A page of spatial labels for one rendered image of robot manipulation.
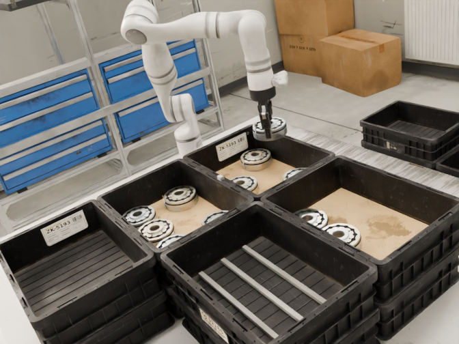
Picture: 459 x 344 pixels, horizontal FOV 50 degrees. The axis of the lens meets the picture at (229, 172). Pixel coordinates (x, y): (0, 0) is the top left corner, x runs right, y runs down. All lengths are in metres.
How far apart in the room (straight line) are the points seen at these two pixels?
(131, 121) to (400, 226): 2.42
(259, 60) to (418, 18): 3.17
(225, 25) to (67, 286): 0.79
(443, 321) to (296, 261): 0.35
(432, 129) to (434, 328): 1.48
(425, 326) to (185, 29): 0.94
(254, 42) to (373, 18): 3.59
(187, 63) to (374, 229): 2.49
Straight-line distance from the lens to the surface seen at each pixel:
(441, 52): 4.43
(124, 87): 3.36
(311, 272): 1.19
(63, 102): 3.23
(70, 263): 1.45
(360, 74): 4.25
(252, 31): 1.34
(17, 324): 1.56
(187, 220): 1.45
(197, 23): 1.38
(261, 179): 1.57
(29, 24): 4.01
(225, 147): 1.67
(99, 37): 4.19
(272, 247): 1.28
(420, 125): 2.61
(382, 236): 1.28
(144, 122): 3.47
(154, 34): 1.40
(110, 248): 1.45
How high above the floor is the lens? 1.61
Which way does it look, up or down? 28 degrees down
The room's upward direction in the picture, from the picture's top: 12 degrees counter-clockwise
